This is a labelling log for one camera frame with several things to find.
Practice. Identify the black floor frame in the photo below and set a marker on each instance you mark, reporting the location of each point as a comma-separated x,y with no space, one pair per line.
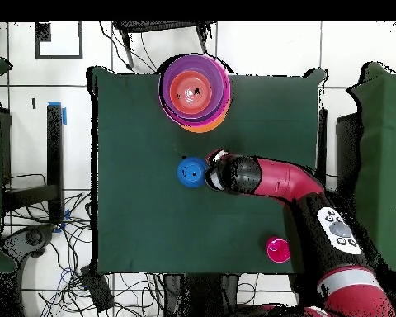
43,33

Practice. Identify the small red-orange plastic bowl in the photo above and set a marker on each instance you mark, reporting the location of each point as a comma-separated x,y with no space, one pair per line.
190,95

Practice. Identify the large pink plastic bowl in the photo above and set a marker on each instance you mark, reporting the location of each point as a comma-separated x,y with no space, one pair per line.
226,77

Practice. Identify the black power brick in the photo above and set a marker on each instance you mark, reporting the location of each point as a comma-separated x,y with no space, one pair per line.
97,290

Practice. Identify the dark green tablecloth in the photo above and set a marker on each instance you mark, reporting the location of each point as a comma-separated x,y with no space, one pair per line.
135,214

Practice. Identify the black stool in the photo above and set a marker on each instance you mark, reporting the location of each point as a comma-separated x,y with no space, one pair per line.
161,25

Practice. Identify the large orange plastic bowl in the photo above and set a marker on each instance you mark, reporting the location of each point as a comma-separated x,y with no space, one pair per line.
211,128

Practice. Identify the black metal stand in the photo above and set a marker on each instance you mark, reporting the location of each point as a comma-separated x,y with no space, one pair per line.
54,148

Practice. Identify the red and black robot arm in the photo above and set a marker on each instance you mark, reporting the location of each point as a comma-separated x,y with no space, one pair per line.
283,180

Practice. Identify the purple plastic bowl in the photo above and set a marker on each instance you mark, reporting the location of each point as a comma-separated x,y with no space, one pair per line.
175,115
217,69

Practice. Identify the red plastic cup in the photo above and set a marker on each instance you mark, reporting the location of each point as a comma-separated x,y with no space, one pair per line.
278,251

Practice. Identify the blue plastic bowl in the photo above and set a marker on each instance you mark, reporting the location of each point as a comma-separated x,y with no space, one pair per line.
191,172

